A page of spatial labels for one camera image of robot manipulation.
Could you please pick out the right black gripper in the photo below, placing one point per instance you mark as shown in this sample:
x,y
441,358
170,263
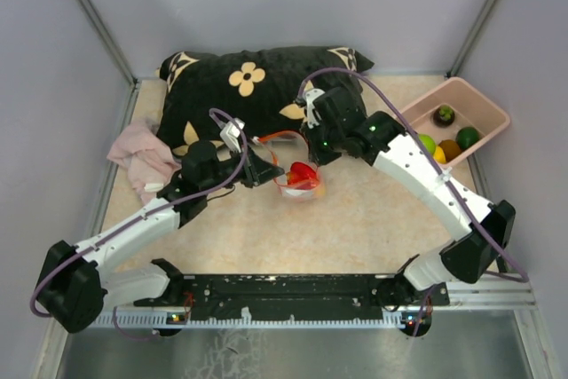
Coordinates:
x,y
316,155

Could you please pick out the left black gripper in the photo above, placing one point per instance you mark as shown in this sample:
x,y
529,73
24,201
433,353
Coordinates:
x,y
264,170

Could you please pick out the red toy apple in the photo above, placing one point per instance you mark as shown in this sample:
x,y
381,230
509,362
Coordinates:
x,y
301,172

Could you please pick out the clear zip bag orange zipper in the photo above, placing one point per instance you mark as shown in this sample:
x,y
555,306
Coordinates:
x,y
288,150

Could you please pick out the red yellow toy mango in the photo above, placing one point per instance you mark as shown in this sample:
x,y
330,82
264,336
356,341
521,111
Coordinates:
x,y
306,190

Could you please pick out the light green toy fruit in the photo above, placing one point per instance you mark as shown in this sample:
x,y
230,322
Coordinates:
x,y
428,142

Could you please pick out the yellow toy lemon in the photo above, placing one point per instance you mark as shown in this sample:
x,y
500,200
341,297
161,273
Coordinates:
x,y
439,155

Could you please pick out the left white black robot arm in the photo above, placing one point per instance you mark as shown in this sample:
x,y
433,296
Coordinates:
x,y
78,282

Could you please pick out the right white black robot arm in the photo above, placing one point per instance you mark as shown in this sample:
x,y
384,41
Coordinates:
x,y
478,228

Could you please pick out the black floral pillow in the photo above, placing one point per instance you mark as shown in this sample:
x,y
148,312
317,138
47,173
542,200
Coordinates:
x,y
258,87

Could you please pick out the pink plastic bin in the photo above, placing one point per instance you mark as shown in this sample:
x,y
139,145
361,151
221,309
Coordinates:
x,y
471,109

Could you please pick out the dark mangosteen toy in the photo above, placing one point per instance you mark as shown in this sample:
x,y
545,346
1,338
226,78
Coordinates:
x,y
443,116

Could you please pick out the brown toy fruit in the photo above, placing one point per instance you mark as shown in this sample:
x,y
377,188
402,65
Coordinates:
x,y
450,149

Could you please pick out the pink purple cloth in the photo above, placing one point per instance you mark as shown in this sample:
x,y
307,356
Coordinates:
x,y
148,162

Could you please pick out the dark green toy lime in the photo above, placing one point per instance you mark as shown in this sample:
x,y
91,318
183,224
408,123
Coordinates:
x,y
467,137

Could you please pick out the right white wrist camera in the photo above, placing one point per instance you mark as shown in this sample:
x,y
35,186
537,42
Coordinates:
x,y
306,100

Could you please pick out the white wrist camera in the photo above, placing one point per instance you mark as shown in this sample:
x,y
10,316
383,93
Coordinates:
x,y
230,135
306,100

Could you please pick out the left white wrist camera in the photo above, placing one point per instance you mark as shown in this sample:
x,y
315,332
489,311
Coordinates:
x,y
230,135

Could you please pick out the right aluminium corner post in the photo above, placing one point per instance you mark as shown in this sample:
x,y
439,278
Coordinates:
x,y
472,37

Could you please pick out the aluminium corner post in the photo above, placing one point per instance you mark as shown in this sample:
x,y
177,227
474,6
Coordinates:
x,y
108,41
472,37

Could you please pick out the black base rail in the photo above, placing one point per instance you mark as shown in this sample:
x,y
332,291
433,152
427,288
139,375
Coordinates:
x,y
306,299

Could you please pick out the left aluminium corner post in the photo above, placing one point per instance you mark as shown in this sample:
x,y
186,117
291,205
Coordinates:
x,y
108,41

